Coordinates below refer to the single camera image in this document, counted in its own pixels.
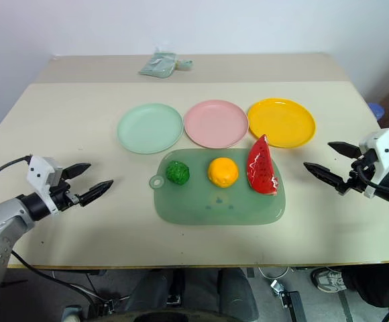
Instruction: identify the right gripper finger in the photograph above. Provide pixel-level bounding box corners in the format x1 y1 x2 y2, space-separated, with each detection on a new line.
303 162 345 193
327 142 364 160

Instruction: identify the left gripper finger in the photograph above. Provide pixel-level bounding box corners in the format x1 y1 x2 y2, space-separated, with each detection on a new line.
78 180 115 207
62 163 92 180

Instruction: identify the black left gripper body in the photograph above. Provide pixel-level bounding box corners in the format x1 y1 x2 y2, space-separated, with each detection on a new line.
48 179 82 212

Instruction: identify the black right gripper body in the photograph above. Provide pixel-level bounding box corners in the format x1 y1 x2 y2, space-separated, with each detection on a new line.
336 152 378 196

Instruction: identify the yellow plate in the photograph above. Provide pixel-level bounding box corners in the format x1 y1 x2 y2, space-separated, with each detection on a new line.
247 97 317 149

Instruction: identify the light green plate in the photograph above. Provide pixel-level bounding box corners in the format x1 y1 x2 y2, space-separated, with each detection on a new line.
116 103 184 155

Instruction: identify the green toy vegetable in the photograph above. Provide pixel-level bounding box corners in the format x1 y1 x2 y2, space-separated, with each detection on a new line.
165 160 191 185

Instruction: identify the orange toy fruit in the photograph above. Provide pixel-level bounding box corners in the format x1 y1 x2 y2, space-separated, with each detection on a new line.
207 157 240 189

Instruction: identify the pink plate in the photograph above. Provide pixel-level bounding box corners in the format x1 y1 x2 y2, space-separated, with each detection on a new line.
184 99 249 149

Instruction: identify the blue round container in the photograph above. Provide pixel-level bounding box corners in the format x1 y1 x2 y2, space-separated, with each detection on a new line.
368 101 387 119

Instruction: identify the red watermelon slice toy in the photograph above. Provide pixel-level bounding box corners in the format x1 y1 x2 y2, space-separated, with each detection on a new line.
246 133 280 197

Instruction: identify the grey sneaker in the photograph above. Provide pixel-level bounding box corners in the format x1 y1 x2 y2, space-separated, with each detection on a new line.
311 267 347 292

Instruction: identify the dark trouser leg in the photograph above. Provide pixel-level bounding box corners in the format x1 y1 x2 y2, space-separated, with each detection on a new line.
340 266 389 308

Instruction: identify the translucent green cutting board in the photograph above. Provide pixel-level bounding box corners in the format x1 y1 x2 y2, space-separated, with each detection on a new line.
148 148 288 227

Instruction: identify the clear bag with green contents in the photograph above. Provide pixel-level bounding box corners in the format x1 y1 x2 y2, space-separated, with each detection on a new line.
137 50 178 80

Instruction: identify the dark rounded shape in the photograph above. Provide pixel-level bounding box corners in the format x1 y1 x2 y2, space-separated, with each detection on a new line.
217 268 260 322

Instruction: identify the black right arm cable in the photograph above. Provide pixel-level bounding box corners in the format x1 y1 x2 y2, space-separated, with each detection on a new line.
355 167 389 197

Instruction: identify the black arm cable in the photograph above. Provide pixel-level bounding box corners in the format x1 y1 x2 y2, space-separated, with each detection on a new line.
355 167 389 197
0 154 33 195

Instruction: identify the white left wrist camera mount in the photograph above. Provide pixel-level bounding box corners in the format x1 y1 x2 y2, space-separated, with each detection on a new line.
25 155 64 213

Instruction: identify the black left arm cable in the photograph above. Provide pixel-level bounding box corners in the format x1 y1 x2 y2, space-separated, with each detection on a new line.
0 154 33 195

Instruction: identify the black floor cable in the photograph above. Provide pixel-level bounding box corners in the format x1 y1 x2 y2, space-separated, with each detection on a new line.
11 250 97 301

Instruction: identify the white floor cable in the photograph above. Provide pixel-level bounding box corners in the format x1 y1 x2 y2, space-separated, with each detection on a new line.
257 266 291 280

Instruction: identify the metal caster bracket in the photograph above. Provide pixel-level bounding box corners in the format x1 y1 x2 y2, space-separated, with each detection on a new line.
270 278 302 310

